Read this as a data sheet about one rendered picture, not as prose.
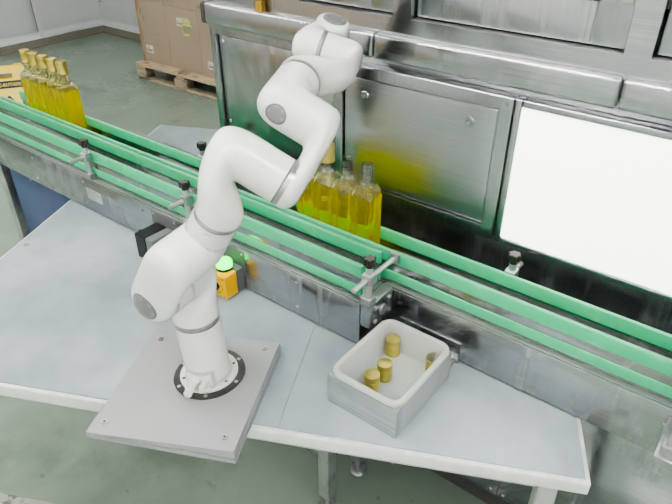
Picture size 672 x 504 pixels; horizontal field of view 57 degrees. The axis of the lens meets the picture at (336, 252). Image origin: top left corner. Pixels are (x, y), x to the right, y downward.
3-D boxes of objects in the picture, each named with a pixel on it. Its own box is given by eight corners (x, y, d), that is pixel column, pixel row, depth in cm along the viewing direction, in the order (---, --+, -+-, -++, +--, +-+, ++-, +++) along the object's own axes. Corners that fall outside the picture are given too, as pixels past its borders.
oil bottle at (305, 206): (326, 235, 164) (326, 162, 152) (313, 244, 160) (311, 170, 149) (310, 229, 167) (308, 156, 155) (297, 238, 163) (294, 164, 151)
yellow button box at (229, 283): (245, 289, 166) (243, 266, 162) (225, 302, 161) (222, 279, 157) (227, 279, 169) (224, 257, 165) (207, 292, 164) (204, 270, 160)
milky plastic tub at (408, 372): (450, 375, 138) (454, 346, 133) (396, 438, 123) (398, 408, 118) (385, 343, 147) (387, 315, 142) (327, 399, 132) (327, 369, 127)
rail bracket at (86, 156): (99, 179, 193) (90, 139, 186) (78, 188, 188) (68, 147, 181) (92, 176, 195) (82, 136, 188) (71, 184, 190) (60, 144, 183)
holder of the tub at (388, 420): (459, 363, 142) (463, 337, 137) (394, 439, 123) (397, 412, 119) (397, 333, 150) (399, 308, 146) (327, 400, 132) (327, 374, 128)
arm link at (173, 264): (251, 222, 110) (192, 268, 98) (210, 290, 127) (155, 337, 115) (212, 187, 110) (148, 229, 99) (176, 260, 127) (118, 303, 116)
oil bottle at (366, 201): (380, 257, 155) (383, 181, 143) (367, 268, 151) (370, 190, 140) (361, 250, 158) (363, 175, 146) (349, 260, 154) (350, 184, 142)
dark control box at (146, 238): (178, 254, 180) (174, 230, 175) (156, 267, 174) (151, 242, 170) (160, 245, 184) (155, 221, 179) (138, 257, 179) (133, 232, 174)
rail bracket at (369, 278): (399, 283, 145) (402, 238, 138) (358, 319, 134) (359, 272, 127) (389, 279, 147) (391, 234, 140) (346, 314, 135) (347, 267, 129)
